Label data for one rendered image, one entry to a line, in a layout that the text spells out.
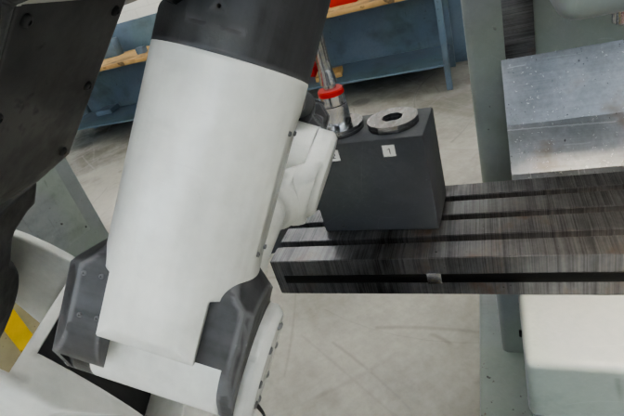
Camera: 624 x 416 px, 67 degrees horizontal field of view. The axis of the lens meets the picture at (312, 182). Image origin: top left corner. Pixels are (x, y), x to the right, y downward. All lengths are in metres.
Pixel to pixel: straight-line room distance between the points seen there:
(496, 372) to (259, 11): 1.50
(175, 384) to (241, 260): 0.10
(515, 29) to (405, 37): 4.01
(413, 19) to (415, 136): 4.31
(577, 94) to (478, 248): 0.47
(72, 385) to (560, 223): 0.72
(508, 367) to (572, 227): 0.87
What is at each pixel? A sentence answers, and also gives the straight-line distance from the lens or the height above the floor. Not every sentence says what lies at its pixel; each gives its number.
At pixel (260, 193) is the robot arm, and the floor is 1.38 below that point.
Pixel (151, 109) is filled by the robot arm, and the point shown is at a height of 1.43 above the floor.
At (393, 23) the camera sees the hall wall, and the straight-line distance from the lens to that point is 5.10.
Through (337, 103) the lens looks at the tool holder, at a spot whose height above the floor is 1.23.
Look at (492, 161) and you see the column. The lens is 1.26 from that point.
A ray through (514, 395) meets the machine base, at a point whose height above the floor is 0.20.
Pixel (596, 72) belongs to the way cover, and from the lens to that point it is 1.16.
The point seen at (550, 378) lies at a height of 0.87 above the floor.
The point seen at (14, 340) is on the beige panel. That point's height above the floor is 0.60.
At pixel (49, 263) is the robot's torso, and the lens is 0.55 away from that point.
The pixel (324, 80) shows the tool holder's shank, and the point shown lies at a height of 1.27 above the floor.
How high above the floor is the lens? 1.49
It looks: 27 degrees down
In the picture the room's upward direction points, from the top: 17 degrees counter-clockwise
